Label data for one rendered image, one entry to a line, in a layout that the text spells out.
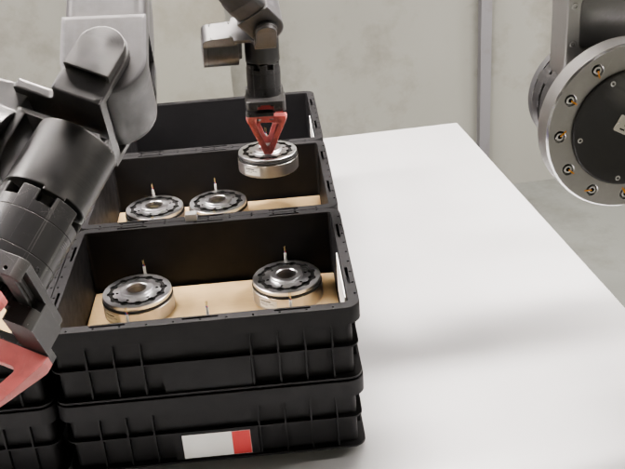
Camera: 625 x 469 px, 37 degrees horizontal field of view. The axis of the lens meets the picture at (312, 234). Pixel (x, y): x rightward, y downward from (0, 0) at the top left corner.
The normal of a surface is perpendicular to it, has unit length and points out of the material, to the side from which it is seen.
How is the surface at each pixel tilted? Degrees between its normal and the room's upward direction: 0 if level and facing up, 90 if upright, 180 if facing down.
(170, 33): 90
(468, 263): 0
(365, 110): 90
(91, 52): 38
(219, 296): 0
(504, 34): 90
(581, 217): 0
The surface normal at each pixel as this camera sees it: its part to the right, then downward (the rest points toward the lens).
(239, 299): -0.07, -0.89
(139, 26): 0.04, -0.44
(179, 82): 0.15, 0.43
